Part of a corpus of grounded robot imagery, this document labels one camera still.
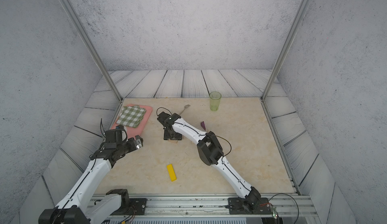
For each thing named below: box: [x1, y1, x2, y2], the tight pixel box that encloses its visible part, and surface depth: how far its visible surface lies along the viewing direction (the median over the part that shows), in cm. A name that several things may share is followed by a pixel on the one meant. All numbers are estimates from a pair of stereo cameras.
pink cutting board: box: [123, 103, 153, 136], surface depth 111 cm
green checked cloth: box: [116, 104, 147, 129], surface depth 111 cm
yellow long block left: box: [166, 163, 178, 182], surface depth 86 cm
